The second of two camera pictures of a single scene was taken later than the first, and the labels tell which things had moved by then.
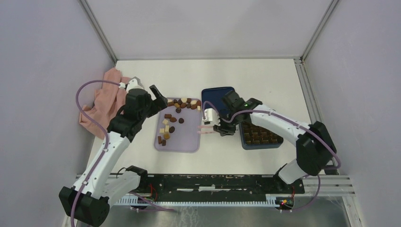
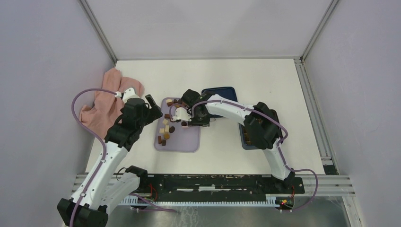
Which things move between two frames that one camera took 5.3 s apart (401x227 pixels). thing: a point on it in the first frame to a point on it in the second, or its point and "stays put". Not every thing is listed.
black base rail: x=210 y=185 stays put
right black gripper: x=223 y=130 to x=205 y=123
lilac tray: x=177 y=126 stays put
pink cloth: x=109 y=100 stays put
